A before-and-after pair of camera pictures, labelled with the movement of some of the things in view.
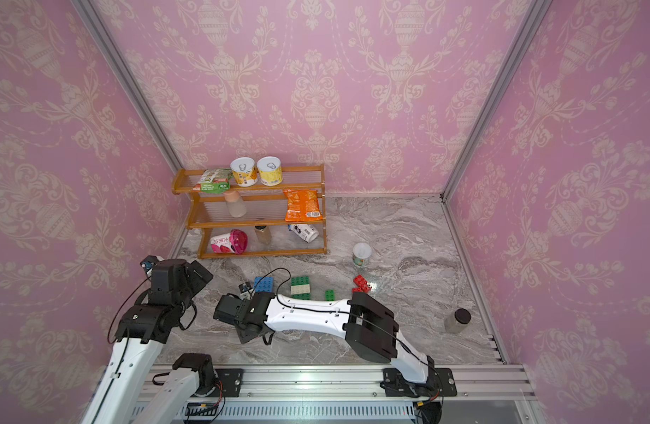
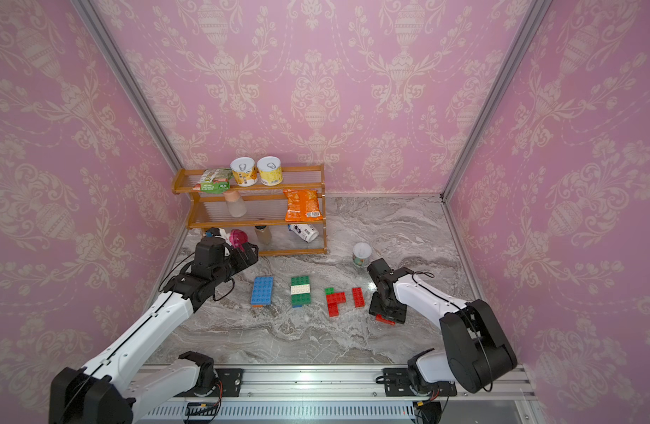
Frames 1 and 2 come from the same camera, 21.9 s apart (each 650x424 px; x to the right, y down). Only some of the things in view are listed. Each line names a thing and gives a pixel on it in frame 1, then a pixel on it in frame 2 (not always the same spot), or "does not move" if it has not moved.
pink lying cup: x=235 y=242 does not move
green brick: x=300 y=281 does not move
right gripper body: x=244 y=334 → x=377 y=304
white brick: x=299 y=289 does not move
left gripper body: x=195 y=283 → x=232 y=263
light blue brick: x=264 y=282 does not move
